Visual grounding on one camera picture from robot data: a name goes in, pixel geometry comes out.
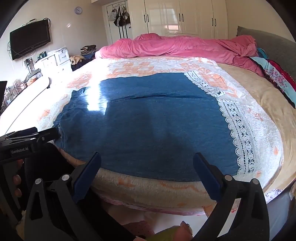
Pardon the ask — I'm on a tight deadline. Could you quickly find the floral pillow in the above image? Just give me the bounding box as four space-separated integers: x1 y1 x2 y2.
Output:
250 47 296 109

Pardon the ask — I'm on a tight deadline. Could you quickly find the white curved bed footboard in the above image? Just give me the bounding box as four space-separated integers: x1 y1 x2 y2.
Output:
0 76 52 136

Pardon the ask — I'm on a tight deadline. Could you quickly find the black striped hanging bag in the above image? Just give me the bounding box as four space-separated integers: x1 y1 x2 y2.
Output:
113 6 131 39

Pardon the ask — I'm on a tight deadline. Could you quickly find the cluttered side desk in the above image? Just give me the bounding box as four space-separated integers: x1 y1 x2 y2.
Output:
0 70 43 109

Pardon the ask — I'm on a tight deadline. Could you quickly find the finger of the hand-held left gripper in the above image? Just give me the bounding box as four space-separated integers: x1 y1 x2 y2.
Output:
0 127 38 139
14 127 60 145

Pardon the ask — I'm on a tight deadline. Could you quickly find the pile of clothes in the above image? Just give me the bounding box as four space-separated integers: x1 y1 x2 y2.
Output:
70 44 98 70

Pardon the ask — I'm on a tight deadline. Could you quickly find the white wardrobe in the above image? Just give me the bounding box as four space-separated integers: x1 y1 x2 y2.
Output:
127 0 229 40

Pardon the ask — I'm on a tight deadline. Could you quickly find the pink duvet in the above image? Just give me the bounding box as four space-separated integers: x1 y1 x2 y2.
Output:
95 33 266 77

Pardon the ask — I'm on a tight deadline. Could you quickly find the person's left hand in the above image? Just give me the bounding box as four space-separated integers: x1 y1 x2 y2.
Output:
12 160 25 198

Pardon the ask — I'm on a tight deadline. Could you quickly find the beige bed sheet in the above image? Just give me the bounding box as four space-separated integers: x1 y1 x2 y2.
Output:
216 62 296 194

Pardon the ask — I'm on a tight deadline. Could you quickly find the white door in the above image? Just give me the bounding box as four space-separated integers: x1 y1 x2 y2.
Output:
102 3 134 46

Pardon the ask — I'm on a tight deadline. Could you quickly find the black wall television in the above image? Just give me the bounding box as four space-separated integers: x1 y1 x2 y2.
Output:
9 19 51 61

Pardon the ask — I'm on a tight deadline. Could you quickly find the white drawer chest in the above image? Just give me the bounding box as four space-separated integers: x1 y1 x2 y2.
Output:
34 47 71 75

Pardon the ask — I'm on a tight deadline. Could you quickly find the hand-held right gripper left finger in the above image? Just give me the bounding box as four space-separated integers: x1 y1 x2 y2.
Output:
24 152 102 241

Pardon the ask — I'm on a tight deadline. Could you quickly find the grey padded headboard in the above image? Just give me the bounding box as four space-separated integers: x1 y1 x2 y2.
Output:
236 26 296 70

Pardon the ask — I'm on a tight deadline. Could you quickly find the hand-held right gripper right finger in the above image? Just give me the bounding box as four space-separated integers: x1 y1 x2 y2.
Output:
192 152 270 241

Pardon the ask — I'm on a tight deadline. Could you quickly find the white orange plush blanket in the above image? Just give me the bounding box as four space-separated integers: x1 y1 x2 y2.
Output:
35 56 284 216

